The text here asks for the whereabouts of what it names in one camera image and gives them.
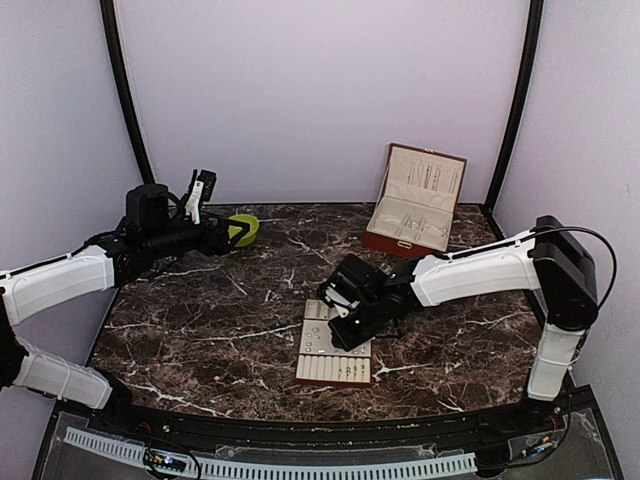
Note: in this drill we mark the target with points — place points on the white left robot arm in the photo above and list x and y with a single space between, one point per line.
157 225

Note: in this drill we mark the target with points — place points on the green plastic bowl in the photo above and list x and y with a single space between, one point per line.
245 227

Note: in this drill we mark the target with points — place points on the black frame post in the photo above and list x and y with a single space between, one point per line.
526 65
124 92

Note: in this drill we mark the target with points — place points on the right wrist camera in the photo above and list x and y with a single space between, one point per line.
333 299

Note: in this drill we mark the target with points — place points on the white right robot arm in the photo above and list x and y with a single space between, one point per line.
546 257

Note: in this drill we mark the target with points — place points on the black left frame post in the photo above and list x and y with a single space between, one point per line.
124 92

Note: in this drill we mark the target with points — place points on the black right frame post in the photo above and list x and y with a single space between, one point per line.
526 65

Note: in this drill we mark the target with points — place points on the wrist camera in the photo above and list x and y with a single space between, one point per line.
333 299
200 191

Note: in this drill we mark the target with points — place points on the beige jewelry tray insert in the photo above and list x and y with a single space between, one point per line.
319 362

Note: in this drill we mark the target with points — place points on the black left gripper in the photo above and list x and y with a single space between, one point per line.
220 246

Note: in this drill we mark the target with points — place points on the white slotted cable duct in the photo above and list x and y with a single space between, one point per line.
258 463

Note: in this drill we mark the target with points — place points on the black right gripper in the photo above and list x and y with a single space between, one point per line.
346 341

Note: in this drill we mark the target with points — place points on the red wooden jewelry box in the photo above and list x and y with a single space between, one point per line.
417 202

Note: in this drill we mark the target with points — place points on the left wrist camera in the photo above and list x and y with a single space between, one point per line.
200 191

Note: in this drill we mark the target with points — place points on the black front table rail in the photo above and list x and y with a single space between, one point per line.
210 407

